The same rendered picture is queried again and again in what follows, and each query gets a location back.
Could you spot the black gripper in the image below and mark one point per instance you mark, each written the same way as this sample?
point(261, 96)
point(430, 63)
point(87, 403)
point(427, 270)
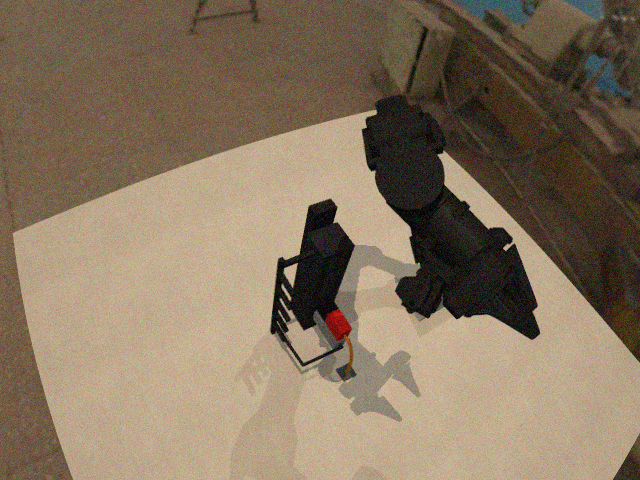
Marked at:
point(488, 280)

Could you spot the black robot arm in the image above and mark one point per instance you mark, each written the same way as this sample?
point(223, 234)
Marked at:
point(401, 145)

